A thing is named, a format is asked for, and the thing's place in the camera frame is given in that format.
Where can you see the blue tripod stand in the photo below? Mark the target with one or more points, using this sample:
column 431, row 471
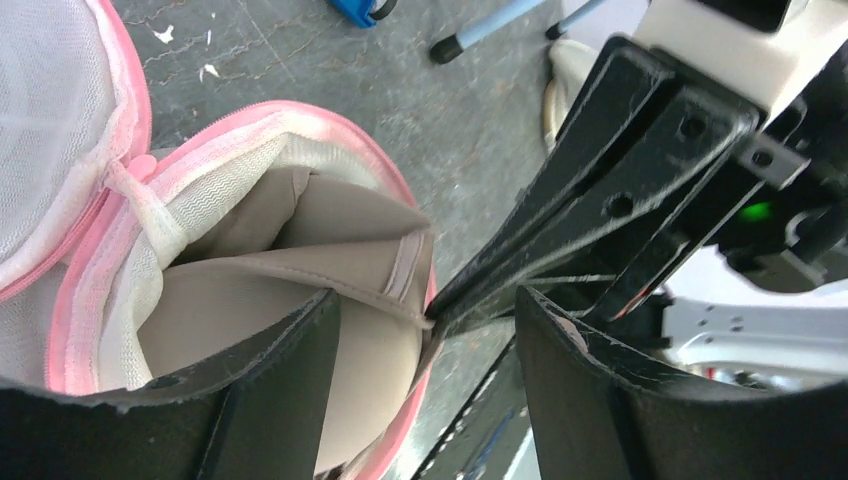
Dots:
column 449, row 48

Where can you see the blue toy car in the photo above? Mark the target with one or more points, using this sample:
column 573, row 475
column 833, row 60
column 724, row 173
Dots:
column 364, row 13

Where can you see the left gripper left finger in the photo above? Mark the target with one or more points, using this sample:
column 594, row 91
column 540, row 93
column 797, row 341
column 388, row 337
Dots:
column 253, row 411

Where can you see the white round tub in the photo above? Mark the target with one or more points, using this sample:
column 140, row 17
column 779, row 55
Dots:
column 571, row 63

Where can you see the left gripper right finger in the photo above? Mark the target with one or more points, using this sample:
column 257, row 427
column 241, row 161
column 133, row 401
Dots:
column 601, row 409

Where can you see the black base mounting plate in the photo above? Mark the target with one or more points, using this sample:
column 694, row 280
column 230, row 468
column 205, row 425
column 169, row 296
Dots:
column 485, row 435

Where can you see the beige padded bra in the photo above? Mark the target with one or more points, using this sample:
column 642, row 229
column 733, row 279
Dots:
column 294, row 233

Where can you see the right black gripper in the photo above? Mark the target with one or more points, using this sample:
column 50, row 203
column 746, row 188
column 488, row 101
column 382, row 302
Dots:
column 654, row 161

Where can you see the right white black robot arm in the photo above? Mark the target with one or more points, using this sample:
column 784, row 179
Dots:
column 708, row 319

